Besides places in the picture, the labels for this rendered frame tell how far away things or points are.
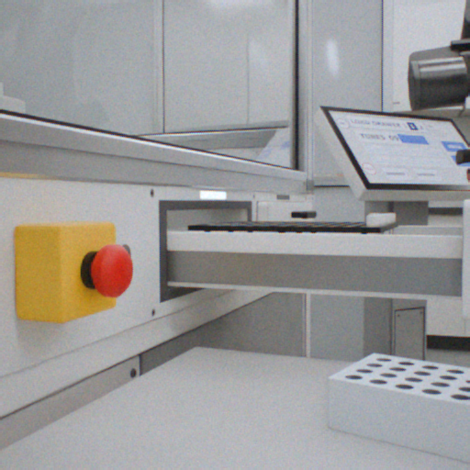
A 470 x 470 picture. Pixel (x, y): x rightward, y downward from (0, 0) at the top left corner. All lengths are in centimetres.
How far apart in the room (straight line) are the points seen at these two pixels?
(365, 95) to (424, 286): 192
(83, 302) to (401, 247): 30
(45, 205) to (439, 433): 33
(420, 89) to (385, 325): 110
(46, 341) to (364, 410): 25
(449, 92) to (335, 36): 184
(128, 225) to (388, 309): 121
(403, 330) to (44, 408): 134
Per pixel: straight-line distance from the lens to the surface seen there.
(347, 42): 250
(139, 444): 42
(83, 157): 52
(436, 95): 69
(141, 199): 59
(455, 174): 173
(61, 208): 49
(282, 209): 98
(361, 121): 167
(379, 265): 57
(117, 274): 42
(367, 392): 42
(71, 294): 43
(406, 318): 173
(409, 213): 171
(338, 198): 242
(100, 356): 56
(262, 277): 60
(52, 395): 53
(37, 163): 46
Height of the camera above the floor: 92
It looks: 3 degrees down
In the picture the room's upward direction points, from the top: straight up
